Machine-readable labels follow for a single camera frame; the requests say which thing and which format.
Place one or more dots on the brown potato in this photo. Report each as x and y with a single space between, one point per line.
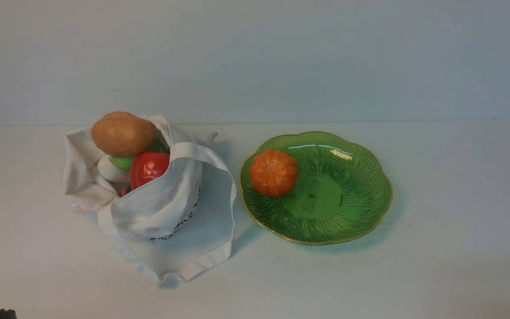
122 134

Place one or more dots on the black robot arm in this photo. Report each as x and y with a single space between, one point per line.
7 314

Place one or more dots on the white cloth bag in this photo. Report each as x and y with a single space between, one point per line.
180 225

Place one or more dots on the orange pumpkin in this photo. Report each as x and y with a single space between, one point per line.
274 173

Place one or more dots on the green glass plate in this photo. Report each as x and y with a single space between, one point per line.
342 192

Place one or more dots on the red bell pepper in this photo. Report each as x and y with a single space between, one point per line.
147 167

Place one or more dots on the green and white vegetable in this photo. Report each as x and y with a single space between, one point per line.
115 167

